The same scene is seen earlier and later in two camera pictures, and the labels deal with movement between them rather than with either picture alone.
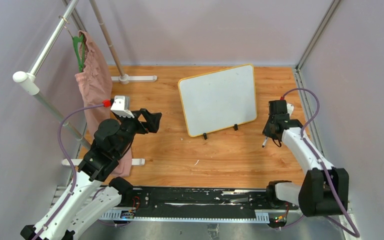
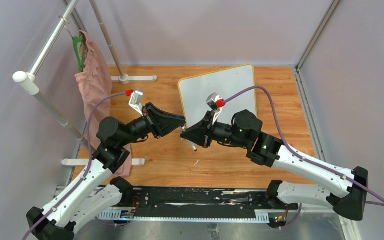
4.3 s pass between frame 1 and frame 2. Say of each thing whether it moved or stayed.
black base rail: stayed
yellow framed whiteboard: stayed
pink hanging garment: stayed
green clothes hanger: stayed
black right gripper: moved
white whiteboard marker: moved
